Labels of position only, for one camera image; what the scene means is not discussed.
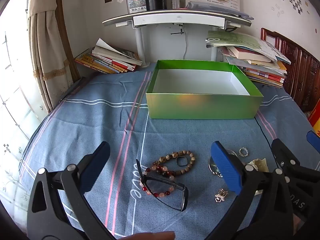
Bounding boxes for black eyeglasses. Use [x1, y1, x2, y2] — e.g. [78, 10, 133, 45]
[136, 159, 189, 212]

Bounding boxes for cream crumpled wrapper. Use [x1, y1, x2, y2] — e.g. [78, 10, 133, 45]
[245, 158, 268, 172]

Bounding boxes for red and pink bead bracelet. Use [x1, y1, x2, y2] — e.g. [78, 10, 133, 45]
[140, 164, 178, 198]

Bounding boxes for wooden bead bracelet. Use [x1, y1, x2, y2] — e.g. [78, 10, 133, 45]
[152, 150, 196, 178]

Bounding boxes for blue striped bedsheet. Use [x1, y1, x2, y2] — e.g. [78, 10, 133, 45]
[19, 62, 320, 240]

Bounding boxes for green cardboard box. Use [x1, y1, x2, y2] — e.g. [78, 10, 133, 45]
[146, 60, 263, 119]

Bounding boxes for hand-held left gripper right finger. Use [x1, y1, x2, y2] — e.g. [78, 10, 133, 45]
[207, 141, 293, 240]

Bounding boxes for beige curtain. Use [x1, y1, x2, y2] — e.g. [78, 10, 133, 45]
[26, 0, 83, 113]

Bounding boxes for tall pile of mixed books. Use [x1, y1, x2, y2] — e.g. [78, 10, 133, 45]
[205, 31, 292, 88]

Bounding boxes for person's left hand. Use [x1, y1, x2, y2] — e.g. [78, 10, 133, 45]
[114, 231, 176, 240]

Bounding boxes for frosted window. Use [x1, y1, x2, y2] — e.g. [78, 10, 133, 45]
[0, 0, 50, 220]

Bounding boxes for gold brooch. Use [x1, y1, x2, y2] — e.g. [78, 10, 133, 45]
[214, 189, 229, 202]

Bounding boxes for white desk shelf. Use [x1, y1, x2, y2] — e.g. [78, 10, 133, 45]
[102, 9, 252, 68]

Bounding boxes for thin black cable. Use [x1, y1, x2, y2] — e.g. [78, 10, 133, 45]
[254, 118, 282, 168]

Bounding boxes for red and yellow package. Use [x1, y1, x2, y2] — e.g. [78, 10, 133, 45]
[308, 105, 320, 138]

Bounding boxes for silver bangle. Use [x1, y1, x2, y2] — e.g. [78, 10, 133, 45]
[208, 149, 238, 178]

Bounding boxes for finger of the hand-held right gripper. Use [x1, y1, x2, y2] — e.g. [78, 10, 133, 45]
[306, 131, 320, 153]
[271, 139, 302, 167]

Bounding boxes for dark blue folder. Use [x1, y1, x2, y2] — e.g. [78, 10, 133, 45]
[186, 2, 254, 20]

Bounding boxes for dark wooden headboard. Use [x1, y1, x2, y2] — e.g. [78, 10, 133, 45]
[260, 27, 320, 113]

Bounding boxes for white hanging cable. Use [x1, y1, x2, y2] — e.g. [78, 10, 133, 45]
[183, 27, 188, 60]

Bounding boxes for stack of thin colourful books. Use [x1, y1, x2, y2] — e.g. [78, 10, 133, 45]
[74, 38, 143, 74]

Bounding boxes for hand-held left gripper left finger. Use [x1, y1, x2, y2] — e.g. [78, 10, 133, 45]
[26, 141, 118, 240]

